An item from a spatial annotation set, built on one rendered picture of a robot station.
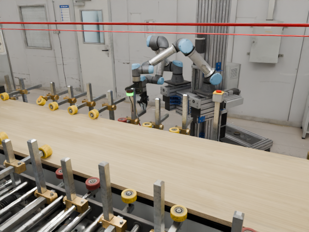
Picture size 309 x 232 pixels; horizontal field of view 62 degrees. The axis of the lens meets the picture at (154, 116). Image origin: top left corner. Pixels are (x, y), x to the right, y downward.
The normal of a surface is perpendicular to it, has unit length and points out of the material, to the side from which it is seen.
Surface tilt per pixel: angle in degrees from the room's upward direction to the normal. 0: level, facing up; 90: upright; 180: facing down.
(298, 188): 0
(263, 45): 90
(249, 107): 90
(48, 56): 90
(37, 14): 90
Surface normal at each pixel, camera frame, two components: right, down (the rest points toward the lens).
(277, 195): -0.01, -0.93
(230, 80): 0.57, 0.30
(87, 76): -0.43, 0.34
